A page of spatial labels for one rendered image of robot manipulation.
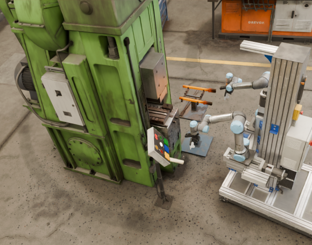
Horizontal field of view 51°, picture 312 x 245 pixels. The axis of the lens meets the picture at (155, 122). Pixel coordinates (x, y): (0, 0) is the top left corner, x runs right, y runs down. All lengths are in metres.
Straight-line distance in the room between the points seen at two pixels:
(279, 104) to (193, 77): 3.08
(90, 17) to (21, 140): 3.31
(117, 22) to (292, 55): 1.48
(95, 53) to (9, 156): 2.94
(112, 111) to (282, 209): 2.22
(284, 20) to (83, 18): 4.72
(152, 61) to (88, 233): 2.25
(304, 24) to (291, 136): 3.93
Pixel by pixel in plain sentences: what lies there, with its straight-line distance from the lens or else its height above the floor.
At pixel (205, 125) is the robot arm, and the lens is 3.36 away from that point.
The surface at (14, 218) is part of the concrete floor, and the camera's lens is 4.85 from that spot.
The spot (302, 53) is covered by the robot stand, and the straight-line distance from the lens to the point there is 3.02.
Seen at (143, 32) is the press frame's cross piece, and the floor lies 2.06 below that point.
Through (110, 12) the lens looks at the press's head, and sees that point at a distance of 2.81.
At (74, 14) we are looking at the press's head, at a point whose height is 2.46.
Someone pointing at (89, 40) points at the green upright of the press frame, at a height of 2.19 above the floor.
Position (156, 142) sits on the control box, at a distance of 3.39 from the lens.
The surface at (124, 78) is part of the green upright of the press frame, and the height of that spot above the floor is 1.81.
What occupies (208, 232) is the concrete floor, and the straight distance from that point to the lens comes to 4.09.
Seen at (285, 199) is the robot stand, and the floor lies 0.21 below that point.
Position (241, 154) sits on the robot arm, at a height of 1.05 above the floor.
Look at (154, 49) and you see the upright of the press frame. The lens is 3.69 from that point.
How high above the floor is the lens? 3.64
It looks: 44 degrees down
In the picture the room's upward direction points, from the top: 10 degrees counter-clockwise
